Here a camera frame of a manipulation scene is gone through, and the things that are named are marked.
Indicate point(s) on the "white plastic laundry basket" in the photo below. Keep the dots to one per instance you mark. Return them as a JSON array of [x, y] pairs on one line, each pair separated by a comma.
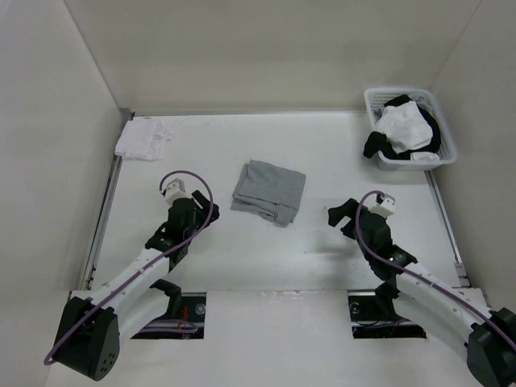
[[375, 99]]

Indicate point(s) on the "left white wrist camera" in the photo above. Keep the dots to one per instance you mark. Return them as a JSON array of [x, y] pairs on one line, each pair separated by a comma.
[[174, 190]]

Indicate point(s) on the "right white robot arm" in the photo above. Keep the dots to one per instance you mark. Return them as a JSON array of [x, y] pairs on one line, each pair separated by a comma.
[[484, 338]]

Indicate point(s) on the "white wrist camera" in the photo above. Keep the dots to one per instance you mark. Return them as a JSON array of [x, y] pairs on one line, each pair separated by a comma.
[[174, 190], [384, 205]]

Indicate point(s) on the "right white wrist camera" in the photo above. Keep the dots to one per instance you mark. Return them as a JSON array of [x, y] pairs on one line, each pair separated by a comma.
[[384, 205]]

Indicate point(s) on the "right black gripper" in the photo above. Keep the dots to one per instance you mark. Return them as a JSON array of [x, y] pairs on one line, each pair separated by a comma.
[[337, 214]]

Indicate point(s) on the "folded white tank top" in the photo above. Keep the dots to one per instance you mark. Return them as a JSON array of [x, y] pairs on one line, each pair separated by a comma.
[[143, 139]]

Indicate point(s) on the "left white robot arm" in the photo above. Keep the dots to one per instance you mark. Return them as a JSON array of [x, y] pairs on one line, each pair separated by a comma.
[[93, 328]]

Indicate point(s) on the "white garment in basket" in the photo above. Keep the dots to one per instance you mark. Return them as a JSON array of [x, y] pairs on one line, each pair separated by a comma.
[[404, 127]]

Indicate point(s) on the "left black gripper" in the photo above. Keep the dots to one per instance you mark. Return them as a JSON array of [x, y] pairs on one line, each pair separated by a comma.
[[203, 213]]

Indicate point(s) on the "grey tank top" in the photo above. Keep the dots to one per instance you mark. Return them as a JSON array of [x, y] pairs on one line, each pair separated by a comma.
[[274, 193]]

